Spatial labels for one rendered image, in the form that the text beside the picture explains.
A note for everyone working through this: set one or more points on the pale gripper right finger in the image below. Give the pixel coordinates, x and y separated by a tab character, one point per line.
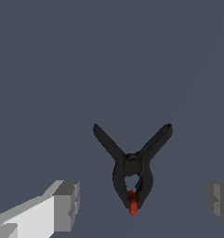
221	198

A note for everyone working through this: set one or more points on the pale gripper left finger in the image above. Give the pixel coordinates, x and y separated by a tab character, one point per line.
39	214

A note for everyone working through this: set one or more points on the black spring clamp red tips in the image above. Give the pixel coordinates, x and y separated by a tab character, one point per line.
132	165

